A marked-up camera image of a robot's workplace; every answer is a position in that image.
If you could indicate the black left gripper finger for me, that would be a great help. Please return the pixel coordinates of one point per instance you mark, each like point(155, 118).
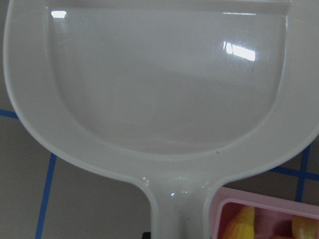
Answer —
point(146, 235)

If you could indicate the yellow toy corn cob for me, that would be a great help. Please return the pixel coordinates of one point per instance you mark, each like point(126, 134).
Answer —
point(242, 225)

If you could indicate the white dustpan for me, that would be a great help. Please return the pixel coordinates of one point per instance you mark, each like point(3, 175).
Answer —
point(178, 97)

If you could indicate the orange-yellow wrinkled toy food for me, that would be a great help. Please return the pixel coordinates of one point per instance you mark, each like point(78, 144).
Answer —
point(305, 228)

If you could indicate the pink plastic bin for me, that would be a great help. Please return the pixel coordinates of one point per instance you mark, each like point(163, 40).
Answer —
point(273, 216)

